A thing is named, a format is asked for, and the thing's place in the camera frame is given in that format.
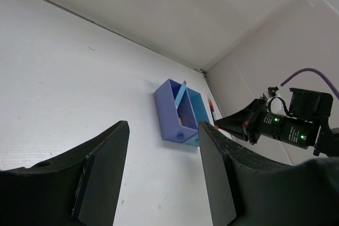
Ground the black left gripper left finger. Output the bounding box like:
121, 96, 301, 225
1, 121, 130, 225

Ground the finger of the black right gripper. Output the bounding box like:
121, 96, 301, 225
215, 103, 254, 140

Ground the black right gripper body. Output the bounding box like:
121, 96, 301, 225
242, 99, 284, 144

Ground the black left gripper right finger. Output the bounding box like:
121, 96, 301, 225
199, 121, 338, 225

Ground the light blue correction tape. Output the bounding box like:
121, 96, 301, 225
174, 81, 186, 109

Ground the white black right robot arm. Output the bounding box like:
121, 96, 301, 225
215, 87, 338, 157

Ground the light blue storage bin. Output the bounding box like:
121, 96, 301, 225
183, 88, 210, 147

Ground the purple blue storage bin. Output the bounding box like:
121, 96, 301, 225
154, 79, 198, 143

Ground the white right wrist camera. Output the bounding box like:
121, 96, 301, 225
263, 85, 283, 113

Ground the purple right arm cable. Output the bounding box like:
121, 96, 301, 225
275, 68, 339, 100

